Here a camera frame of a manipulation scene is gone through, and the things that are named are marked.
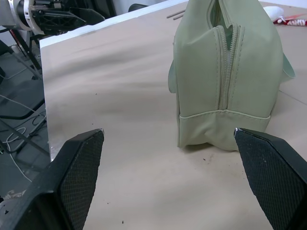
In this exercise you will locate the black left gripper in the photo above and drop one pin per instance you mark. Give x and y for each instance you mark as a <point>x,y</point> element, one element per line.
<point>55,16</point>

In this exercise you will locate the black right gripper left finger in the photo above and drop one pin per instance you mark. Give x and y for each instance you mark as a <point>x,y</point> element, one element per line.
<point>60,182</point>

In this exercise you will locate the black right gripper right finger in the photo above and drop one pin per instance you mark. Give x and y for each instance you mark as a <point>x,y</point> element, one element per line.
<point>275,177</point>

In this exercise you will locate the light green zippered pouch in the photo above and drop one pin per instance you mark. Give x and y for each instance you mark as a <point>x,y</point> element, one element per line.
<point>199,72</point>

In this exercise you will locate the dark chair back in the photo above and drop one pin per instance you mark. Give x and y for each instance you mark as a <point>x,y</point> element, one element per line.
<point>135,7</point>

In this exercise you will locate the thin grey rod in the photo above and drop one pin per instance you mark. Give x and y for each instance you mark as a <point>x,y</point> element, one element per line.
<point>173,15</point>
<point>178,17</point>

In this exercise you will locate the beige table cover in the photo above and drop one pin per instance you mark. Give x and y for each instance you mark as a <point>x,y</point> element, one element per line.
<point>115,95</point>

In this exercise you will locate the red and white packet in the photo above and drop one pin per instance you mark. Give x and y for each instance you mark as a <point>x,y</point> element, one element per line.
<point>293,22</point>

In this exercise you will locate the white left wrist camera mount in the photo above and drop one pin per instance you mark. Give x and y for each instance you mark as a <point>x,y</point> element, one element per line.
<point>28,16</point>

